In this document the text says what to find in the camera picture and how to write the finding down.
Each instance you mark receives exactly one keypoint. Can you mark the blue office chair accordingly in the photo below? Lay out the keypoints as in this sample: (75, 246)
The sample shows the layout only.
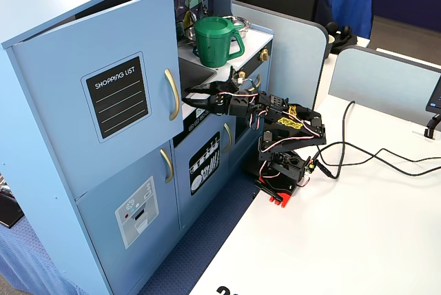
(351, 5)

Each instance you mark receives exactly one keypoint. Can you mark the blue oven door with window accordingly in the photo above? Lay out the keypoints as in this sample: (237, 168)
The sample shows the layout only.
(267, 78)

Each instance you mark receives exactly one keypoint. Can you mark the blue dishwasher door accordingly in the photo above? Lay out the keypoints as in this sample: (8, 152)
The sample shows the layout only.
(181, 171)

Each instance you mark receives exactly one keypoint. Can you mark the grey toy sink basin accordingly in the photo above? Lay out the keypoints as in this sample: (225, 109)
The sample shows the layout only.
(196, 71)

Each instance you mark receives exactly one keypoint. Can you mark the black headset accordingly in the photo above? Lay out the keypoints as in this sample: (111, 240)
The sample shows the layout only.
(344, 33)

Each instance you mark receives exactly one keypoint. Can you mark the low grey-blue desk divider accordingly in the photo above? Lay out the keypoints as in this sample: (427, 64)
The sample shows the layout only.
(379, 81)

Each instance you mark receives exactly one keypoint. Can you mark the black five-joint robot arm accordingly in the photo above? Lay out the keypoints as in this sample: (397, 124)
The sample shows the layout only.
(275, 102)

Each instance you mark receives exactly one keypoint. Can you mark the gold oven knob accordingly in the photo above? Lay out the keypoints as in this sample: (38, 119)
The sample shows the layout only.
(242, 75)
(264, 55)

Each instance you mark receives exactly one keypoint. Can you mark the blue shopping list cabinet door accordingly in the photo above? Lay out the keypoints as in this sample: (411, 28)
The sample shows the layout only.
(51, 102)

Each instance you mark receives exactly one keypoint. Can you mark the green plastic pitcher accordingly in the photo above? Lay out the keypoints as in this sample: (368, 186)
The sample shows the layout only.
(210, 47)

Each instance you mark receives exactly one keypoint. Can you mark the hanging metal ladle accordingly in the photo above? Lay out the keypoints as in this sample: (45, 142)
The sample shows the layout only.
(193, 16)

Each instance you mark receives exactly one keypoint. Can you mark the small camera circuit board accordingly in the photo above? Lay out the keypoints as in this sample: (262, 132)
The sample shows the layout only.
(233, 73)

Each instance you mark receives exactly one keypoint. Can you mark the steel pot with lid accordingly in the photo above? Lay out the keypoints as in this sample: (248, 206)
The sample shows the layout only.
(243, 28)

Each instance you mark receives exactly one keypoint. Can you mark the computer monitor with lit screen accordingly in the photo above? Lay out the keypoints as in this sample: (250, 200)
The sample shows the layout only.
(435, 95)

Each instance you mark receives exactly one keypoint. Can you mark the tall grey-blue desk divider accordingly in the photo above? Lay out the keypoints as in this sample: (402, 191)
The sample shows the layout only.
(293, 60)

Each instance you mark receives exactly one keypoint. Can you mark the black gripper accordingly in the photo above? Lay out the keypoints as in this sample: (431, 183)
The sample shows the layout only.
(216, 98)

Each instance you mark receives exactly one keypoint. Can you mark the red robot base clamp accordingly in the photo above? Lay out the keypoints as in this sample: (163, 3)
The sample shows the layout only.
(279, 198)

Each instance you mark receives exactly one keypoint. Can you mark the blue ice dispenser fridge door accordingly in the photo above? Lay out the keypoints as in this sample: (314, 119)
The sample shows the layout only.
(103, 240)

